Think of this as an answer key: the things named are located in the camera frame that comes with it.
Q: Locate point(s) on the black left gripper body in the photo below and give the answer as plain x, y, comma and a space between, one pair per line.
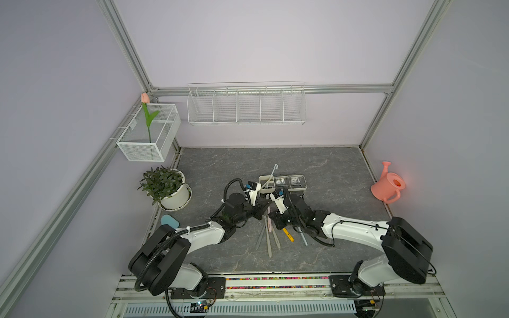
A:
248, 212

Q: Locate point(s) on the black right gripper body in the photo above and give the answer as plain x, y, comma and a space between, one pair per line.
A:
301, 224

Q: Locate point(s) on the pink toothbrush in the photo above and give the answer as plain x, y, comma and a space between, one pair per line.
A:
269, 222

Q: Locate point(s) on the beige toothbrush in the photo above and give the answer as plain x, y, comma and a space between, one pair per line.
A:
276, 239

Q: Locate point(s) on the light blue toothbrush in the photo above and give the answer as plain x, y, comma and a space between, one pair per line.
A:
270, 183

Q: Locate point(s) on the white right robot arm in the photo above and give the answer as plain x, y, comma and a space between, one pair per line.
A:
406, 254

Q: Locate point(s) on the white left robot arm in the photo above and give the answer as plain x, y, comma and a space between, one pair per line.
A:
159, 263

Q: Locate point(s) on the yellow toothbrush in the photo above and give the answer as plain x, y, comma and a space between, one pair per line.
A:
288, 235

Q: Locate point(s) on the teal thin toothbrush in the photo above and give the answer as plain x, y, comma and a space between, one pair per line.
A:
304, 239

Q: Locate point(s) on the white toothbrush holder caddy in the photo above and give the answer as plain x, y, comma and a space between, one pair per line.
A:
294, 183

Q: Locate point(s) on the teal garden trowel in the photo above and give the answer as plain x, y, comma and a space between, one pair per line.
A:
170, 221

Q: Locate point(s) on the potted green plant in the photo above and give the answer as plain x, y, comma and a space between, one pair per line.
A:
167, 188

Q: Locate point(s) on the pink watering can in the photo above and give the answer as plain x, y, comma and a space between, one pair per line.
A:
389, 186

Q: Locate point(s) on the white mesh basket small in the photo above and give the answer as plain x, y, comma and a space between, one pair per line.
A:
134, 142

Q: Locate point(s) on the pink artificial tulip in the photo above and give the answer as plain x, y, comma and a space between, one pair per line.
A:
149, 117

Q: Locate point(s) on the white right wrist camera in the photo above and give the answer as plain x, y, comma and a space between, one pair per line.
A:
278, 199

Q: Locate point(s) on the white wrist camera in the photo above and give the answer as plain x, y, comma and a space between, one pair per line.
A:
252, 191
278, 199

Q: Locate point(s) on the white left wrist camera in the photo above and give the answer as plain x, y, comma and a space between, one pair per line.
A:
252, 191

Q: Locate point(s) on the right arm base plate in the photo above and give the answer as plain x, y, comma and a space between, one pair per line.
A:
342, 287

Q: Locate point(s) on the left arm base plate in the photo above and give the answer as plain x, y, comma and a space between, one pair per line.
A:
208, 288

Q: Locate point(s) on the white vented cable duct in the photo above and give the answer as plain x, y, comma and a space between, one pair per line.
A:
269, 309

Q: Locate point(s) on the white wire basket long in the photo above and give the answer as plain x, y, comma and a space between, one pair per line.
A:
247, 104

